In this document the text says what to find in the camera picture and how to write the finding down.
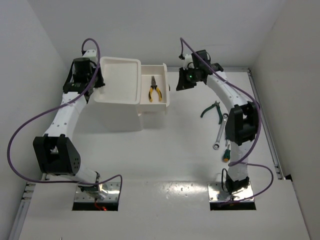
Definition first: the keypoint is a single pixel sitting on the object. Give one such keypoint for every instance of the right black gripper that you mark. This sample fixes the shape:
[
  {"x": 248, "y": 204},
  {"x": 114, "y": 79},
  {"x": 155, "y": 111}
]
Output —
[{"x": 183, "y": 84}]

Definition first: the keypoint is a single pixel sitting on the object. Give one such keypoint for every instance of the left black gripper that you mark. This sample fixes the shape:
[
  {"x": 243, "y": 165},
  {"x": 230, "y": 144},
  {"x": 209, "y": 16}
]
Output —
[{"x": 101, "y": 82}]

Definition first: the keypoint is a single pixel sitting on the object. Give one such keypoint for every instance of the yellow black needle-nose pliers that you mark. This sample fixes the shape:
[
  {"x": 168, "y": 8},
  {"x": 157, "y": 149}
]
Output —
[{"x": 154, "y": 87}]

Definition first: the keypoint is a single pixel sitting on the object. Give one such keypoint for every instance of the white drawer cabinet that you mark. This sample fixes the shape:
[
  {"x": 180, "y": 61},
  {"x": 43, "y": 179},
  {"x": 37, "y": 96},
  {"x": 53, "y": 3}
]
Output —
[{"x": 114, "y": 107}]

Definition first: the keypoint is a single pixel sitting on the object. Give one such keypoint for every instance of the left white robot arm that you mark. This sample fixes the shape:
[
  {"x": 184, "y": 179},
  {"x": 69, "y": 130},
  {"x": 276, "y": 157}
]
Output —
[{"x": 55, "y": 152}]

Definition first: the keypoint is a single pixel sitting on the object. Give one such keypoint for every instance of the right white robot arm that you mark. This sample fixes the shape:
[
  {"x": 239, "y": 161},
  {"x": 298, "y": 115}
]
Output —
[{"x": 242, "y": 123}]

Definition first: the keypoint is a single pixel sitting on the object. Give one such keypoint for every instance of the long silver ratchet wrench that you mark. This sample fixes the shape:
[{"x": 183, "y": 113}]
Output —
[{"x": 216, "y": 145}]

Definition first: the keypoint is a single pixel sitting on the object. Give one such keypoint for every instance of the green orange stubby screwdriver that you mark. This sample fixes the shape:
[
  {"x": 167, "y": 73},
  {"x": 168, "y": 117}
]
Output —
[{"x": 227, "y": 154}]

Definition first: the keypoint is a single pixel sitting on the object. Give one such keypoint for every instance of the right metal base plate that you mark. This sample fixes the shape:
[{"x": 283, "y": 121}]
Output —
[{"x": 216, "y": 193}]

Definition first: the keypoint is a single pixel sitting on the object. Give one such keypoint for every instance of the metal base plate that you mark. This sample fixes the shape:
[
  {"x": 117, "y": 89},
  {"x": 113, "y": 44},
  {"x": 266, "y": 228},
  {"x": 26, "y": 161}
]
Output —
[
  {"x": 216, "y": 193},
  {"x": 103, "y": 193}
]

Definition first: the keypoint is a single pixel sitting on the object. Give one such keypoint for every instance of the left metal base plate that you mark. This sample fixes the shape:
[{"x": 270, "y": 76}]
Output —
[{"x": 103, "y": 193}]

